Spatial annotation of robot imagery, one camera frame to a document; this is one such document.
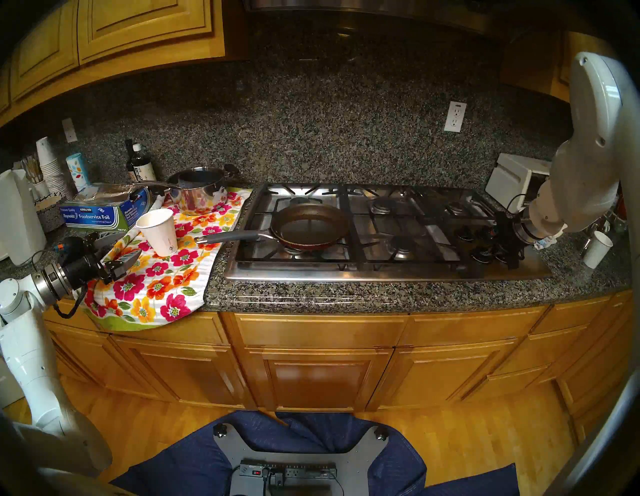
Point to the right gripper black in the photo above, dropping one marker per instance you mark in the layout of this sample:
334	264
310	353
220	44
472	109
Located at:
511	240

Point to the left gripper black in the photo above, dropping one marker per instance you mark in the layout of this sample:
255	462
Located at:
87	270

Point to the white paper cup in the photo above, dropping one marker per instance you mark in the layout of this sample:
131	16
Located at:
159	232
597	250

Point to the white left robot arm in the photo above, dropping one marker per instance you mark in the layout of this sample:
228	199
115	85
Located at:
30	360

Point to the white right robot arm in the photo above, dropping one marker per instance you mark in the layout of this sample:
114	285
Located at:
585	175

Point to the leaf patterned cup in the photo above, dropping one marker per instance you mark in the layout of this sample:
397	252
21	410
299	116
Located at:
78	172

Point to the black cast iron grate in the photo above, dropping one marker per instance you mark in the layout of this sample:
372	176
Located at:
345	220
360	250
480	210

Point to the blue foil box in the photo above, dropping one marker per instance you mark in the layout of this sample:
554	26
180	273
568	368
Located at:
95	212

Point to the floral kitchen towel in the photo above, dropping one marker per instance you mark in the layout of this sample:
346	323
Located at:
170	285

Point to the white toaster oven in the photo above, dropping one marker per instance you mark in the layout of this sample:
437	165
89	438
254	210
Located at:
505	180

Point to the woven basket bowl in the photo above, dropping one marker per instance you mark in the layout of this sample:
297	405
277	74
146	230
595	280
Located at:
50	215

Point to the labelled bottle white cap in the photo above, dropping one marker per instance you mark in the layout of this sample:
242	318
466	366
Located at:
144	170

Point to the dark glass bottle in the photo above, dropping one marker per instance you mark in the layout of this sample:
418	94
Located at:
130	160

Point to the white utensil mug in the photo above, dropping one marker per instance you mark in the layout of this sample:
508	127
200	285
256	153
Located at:
41	190

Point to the white paper towel roll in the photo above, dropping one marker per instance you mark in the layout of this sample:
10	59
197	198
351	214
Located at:
20	220

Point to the stainless steel gas cooktop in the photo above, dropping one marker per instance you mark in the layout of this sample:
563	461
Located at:
390	272

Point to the stainless steel saucepan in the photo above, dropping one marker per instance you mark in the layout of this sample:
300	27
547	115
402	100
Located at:
200	192

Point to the stack of paper cups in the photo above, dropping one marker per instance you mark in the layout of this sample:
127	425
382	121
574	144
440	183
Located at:
50	165

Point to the wooden chopsticks bundle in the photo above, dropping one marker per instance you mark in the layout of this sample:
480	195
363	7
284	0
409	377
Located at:
32	169

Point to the red bottle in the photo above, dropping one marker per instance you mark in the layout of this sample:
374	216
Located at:
621	207

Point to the red nonstick frying pan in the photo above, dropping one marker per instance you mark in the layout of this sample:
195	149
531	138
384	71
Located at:
310	227

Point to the wooden base cabinet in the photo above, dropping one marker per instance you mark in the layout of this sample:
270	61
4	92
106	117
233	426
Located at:
320	360

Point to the blue moving blanket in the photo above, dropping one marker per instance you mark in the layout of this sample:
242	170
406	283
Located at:
190	460

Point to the steel range hood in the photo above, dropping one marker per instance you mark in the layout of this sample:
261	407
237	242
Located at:
350	7

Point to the black power strip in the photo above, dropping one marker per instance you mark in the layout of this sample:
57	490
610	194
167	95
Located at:
300	471

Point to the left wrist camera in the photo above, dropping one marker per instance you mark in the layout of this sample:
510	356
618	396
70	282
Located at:
70	247

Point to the white light switch plate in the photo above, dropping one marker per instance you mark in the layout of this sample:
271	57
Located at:
70	130

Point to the white wall outlet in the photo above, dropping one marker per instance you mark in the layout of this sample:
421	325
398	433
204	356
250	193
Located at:
455	116

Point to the wooden wall cabinet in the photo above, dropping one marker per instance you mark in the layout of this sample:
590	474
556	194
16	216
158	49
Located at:
557	65
125	25

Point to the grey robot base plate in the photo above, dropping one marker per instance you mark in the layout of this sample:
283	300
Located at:
300	452

